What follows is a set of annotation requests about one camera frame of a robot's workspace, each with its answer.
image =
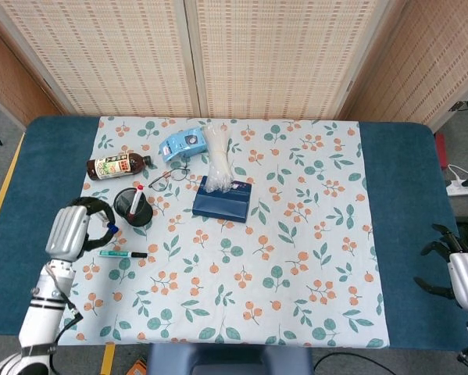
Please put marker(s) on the blue chair seat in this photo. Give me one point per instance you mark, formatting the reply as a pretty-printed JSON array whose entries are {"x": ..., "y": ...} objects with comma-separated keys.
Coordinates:
[{"x": 229, "y": 361}]

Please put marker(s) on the thin frame eyeglasses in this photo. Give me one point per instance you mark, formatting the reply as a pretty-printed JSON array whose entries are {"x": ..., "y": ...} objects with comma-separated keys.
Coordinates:
[{"x": 157, "y": 183}]

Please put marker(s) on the dark blue tissue box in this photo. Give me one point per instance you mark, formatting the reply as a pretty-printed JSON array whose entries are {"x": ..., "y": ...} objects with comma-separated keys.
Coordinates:
[{"x": 222, "y": 205}]

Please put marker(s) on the black mesh pen holder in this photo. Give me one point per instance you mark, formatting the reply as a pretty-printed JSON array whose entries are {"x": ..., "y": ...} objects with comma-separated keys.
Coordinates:
[{"x": 143, "y": 215}]

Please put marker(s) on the red flat object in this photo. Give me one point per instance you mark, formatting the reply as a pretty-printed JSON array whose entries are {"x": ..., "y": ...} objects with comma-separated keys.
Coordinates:
[{"x": 441, "y": 150}]

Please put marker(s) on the red marker pen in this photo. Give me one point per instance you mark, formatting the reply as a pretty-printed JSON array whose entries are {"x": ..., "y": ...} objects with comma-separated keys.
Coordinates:
[{"x": 136, "y": 201}]

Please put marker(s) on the brown drink bottle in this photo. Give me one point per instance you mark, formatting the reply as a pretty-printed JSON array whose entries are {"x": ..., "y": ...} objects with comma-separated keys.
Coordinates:
[{"x": 112, "y": 166}]

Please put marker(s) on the fruit print tablecloth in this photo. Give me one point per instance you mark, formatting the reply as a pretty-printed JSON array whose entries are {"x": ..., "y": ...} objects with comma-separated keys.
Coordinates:
[{"x": 233, "y": 265}]

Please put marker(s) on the white power strip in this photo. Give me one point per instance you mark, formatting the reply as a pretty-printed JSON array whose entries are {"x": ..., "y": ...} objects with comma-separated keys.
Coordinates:
[{"x": 462, "y": 189}]

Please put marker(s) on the woven folding screen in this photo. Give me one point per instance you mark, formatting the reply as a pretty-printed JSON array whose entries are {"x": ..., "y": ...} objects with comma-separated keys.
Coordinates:
[{"x": 120, "y": 54}]

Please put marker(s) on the blue table cover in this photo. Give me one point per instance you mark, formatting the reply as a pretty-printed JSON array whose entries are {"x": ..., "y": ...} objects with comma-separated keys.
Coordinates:
[{"x": 42, "y": 164}]

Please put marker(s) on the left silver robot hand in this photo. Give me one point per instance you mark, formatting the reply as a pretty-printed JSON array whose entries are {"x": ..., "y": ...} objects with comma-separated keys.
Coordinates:
[{"x": 65, "y": 234}]

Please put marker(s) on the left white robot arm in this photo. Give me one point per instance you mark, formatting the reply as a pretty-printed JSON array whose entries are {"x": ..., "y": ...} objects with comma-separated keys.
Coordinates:
[{"x": 42, "y": 312}]

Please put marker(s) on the black capped white marker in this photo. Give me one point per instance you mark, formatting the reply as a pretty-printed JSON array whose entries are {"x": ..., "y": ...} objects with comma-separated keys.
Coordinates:
[{"x": 116, "y": 254}]

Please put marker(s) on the blue capped white marker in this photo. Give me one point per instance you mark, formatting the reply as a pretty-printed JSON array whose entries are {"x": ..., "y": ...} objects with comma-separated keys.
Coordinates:
[{"x": 113, "y": 228}]

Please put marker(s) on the light blue carton box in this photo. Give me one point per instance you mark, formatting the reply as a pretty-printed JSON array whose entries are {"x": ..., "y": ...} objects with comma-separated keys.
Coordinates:
[{"x": 183, "y": 142}]

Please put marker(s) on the orange box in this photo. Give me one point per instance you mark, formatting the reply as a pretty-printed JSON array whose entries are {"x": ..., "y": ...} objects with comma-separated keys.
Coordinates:
[{"x": 139, "y": 368}]

